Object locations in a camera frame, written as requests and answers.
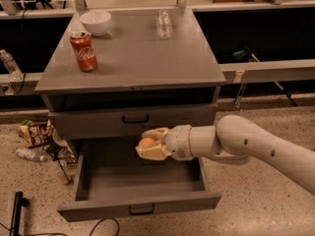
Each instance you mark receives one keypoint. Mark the clear bottle on floor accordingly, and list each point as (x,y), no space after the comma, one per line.
(31,155)

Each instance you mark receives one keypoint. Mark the white ceramic bowl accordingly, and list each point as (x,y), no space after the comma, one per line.
(96,22)

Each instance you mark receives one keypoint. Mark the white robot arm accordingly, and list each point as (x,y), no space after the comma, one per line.
(233,140)

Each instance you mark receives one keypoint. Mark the grey drawer cabinet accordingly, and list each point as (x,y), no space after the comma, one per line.
(135,68)

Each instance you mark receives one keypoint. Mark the black stand on floor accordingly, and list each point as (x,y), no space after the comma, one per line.
(19,202)

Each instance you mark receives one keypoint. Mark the green bottle behind rail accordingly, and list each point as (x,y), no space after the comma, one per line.
(242,55)

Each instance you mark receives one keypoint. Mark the orange fruit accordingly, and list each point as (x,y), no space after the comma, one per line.
(144,142)

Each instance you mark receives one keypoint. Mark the clear bottle at left rail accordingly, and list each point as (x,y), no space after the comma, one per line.
(11,65)

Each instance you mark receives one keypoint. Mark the clear plastic bottle on cabinet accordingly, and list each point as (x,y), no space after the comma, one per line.
(164,24)

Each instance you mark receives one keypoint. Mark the closed grey upper drawer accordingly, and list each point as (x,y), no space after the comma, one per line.
(109,123)

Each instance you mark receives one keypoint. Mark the red Coca-Cola can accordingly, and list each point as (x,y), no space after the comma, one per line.
(81,42)

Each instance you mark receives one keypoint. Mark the brown snack bag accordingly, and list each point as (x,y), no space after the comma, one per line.
(36,134)

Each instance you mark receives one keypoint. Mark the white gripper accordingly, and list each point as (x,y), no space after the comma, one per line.
(177,142)

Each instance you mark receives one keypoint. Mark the open grey bottom drawer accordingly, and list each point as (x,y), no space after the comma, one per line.
(113,181)

